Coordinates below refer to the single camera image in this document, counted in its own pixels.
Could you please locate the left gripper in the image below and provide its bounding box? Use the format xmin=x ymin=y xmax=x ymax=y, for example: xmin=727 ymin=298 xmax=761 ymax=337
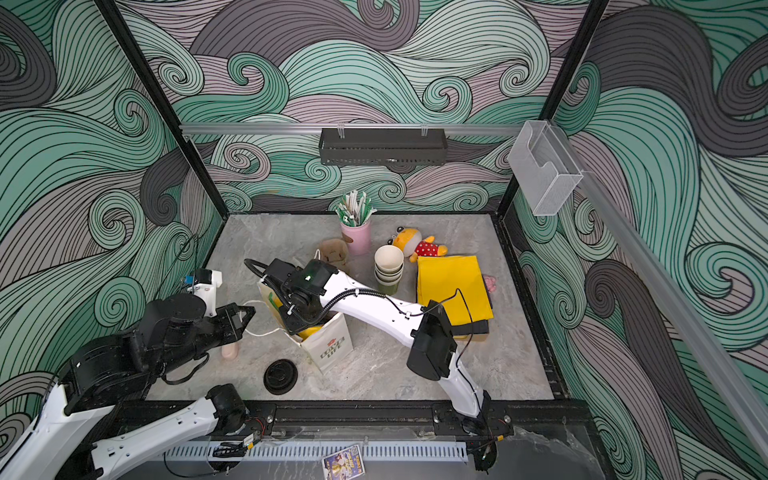
xmin=160 ymin=302 xmax=261 ymax=378

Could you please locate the yellow paper napkin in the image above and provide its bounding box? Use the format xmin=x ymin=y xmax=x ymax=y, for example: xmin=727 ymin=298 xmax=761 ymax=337
xmin=298 ymin=325 xmax=323 ymax=340

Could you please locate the white paper bag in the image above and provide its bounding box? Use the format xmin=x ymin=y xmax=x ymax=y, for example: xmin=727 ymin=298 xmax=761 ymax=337
xmin=244 ymin=257 xmax=353 ymax=372

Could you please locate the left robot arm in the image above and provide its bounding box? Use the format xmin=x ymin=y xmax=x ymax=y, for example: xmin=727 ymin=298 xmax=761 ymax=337
xmin=1 ymin=293 xmax=255 ymax=479

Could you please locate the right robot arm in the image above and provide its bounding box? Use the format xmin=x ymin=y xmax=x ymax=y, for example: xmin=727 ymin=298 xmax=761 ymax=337
xmin=244 ymin=258 xmax=487 ymax=420

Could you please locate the pink small object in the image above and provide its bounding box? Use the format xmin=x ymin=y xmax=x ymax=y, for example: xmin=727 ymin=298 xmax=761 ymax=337
xmin=221 ymin=343 xmax=240 ymax=361

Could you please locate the brown cardboard cup carrier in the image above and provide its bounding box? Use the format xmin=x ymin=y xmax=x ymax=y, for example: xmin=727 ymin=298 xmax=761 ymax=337
xmin=315 ymin=238 xmax=350 ymax=273

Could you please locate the stack of black lids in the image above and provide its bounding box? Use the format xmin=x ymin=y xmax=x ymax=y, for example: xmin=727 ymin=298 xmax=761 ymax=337
xmin=263 ymin=359 xmax=298 ymax=396

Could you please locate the stack of paper cups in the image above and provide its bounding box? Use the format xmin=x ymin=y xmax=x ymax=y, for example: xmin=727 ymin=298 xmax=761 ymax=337
xmin=374 ymin=245 xmax=404 ymax=296

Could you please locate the wrapped straws bundle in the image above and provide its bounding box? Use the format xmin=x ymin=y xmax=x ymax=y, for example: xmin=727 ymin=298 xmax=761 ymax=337
xmin=333 ymin=190 xmax=377 ymax=227

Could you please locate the yellow plush toy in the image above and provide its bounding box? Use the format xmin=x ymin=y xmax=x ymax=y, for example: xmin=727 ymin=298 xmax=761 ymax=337
xmin=389 ymin=227 xmax=448 ymax=263

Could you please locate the yellow napkin stack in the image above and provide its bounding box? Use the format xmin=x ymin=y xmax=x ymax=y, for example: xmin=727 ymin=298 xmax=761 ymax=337
xmin=417 ymin=256 xmax=494 ymax=326

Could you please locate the colourful card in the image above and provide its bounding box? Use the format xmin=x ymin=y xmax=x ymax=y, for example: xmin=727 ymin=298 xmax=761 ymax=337
xmin=322 ymin=445 xmax=365 ymax=480

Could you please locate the black wall shelf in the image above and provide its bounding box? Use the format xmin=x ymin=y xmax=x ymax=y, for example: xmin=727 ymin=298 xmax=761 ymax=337
xmin=318 ymin=127 xmax=448 ymax=166

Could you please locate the clear acrylic wall holder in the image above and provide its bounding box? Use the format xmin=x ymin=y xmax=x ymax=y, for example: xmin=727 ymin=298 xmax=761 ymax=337
xmin=507 ymin=120 xmax=583 ymax=217

